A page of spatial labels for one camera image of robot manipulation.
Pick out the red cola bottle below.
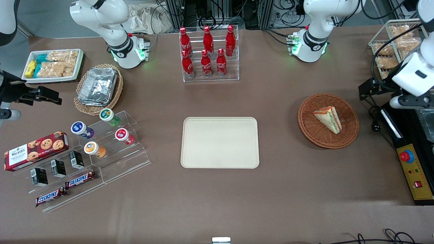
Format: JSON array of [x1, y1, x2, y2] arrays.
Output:
[[201, 49, 213, 78], [203, 26, 215, 55], [179, 27, 193, 57], [225, 25, 236, 57], [216, 48, 228, 77], [181, 50, 196, 79]]

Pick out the wrapped triangle sandwich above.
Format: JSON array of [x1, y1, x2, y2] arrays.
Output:
[[313, 106, 342, 135]]

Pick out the shiny metal container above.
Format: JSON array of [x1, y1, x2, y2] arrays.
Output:
[[416, 108, 434, 143]]

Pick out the brown wicker basket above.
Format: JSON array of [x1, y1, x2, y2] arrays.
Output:
[[298, 94, 360, 149]]

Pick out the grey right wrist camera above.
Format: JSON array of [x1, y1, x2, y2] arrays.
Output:
[[0, 108, 22, 122]]

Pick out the yellow emergency stop panel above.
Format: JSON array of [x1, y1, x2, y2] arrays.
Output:
[[396, 144, 434, 201]]

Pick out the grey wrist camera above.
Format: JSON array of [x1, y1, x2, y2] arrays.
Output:
[[0, 108, 22, 122], [389, 96, 434, 110]]

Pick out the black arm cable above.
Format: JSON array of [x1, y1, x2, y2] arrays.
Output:
[[370, 20, 424, 86]]

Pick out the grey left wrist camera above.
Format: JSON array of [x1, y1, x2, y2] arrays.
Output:
[[389, 96, 434, 110]]

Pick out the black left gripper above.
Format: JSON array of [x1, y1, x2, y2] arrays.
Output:
[[359, 77, 402, 101]]

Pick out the orange lid gum jar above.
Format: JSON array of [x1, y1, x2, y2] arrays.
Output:
[[84, 141, 107, 159]]

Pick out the green lid gum jar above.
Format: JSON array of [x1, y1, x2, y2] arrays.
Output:
[[99, 108, 121, 127]]

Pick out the black cable with plug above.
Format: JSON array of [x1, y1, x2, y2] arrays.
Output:
[[368, 104, 398, 150]]

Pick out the beige plastic tray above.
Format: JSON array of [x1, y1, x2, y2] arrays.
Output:
[[181, 117, 260, 169]]

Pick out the clear acrylic stepped display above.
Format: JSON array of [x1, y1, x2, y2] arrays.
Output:
[[77, 110, 152, 185], [14, 149, 106, 213]]

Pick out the clear bagged pastry pack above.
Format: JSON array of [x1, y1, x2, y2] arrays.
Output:
[[389, 25, 417, 38], [394, 37, 421, 52], [375, 56, 400, 70], [374, 43, 396, 57]]

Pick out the crumpled clear plastic bag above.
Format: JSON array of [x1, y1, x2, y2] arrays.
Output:
[[127, 3, 177, 35]]

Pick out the rice cracker pack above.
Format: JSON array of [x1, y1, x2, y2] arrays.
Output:
[[47, 50, 79, 64], [37, 61, 76, 78]]

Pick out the purple lid gum jar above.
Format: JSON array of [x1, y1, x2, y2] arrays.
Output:
[[71, 121, 95, 140]]

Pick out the Snickers chocolate bar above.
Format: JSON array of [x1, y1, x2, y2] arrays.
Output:
[[65, 170, 97, 189], [36, 187, 67, 207]]

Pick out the background equipment rack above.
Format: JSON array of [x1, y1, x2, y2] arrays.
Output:
[[164, 0, 306, 32]]

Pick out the light tan wicker basket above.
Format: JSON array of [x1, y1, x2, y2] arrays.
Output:
[[74, 64, 124, 116]]

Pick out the clear acrylic bottle rack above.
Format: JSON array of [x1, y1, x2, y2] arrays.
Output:
[[179, 25, 240, 83]]

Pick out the red lid gum jar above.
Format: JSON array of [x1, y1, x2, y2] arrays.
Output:
[[115, 128, 135, 146]]

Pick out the small black box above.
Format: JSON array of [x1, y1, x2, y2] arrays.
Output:
[[69, 150, 85, 170], [51, 159, 67, 178], [31, 167, 49, 187]]

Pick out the white wire basket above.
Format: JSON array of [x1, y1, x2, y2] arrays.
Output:
[[368, 19, 429, 80]]

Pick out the silver foil tray stack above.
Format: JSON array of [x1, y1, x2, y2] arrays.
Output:
[[78, 68, 118, 107]]

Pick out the black floor cables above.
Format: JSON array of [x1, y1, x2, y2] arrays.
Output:
[[319, 228, 434, 244]]

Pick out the red tartan cookie box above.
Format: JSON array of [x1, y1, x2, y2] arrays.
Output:
[[4, 131, 70, 172]]

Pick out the black control box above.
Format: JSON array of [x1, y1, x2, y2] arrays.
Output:
[[380, 101, 434, 206]]

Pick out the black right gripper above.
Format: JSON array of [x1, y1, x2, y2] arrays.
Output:
[[0, 70, 63, 106]]

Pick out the white rectangular snack tray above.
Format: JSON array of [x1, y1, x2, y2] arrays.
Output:
[[21, 48, 84, 82]]

